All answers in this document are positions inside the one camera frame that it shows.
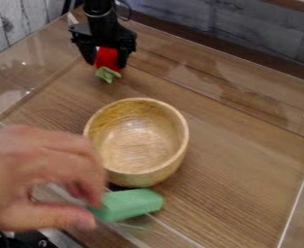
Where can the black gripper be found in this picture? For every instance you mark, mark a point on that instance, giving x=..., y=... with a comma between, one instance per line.
x=89, y=37

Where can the red felt fruit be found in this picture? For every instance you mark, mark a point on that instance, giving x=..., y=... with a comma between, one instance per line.
x=107, y=64

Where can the green rectangular block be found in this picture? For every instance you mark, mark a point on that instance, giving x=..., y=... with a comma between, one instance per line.
x=125, y=204

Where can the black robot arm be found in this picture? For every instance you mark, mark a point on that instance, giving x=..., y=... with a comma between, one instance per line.
x=100, y=12

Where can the bare human hand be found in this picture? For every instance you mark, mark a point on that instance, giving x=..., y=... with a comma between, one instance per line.
x=39, y=157

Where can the wooden bowl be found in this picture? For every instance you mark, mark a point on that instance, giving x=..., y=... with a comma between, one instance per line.
x=141, y=136

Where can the clear acrylic tray walls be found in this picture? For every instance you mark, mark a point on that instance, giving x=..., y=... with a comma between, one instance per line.
x=236, y=196

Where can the black metal stand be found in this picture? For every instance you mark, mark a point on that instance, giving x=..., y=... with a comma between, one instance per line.
x=25, y=240

